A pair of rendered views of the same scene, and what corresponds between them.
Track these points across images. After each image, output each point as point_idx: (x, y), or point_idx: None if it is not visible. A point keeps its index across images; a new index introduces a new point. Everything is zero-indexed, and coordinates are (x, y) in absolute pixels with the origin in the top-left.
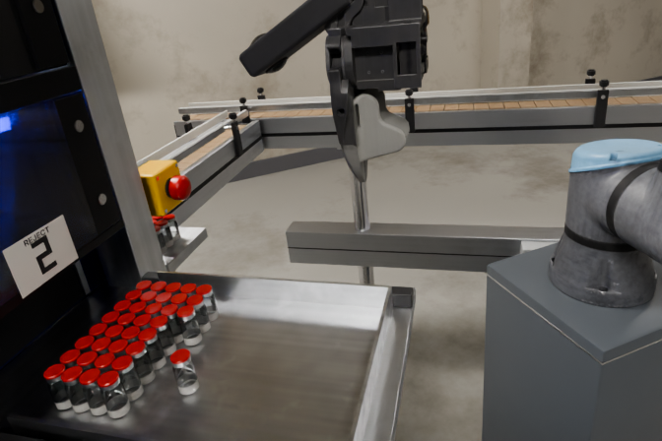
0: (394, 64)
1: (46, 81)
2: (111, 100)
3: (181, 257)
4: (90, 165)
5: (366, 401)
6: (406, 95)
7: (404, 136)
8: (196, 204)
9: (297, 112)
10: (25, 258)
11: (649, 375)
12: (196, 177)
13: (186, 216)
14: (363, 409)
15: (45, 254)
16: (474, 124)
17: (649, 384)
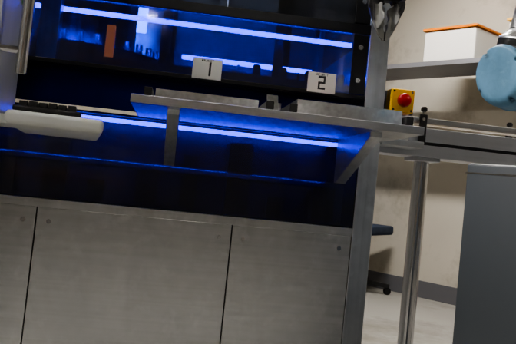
0: None
1: (355, 26)
2: (384, 45)
3: (395, 141)
4: (358, 64)
5: (333, 108)
6: None
7: (384, 14)
8: (455, 156)
9: None
10: (314, 78)
11: (507, 207)
12: (464, 140)
13: (441, 157)
14: (327, 104)
15: (322, 83)
16: None
17: (508, 216)
